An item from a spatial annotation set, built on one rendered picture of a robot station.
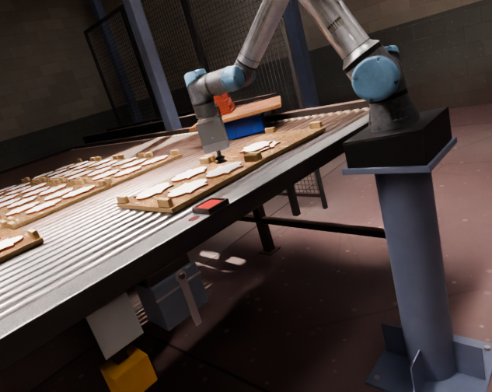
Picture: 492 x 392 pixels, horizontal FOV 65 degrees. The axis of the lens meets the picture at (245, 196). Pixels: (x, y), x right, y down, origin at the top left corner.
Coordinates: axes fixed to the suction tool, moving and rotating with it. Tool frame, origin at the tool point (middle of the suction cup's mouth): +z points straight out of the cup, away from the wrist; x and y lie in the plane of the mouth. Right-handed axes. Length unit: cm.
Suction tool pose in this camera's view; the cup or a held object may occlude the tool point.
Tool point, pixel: (221, 162)
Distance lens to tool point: 136.9
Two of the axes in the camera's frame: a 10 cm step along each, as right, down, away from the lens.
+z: 2.7, 9.2, 3.0
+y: -9.6, 2.4, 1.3
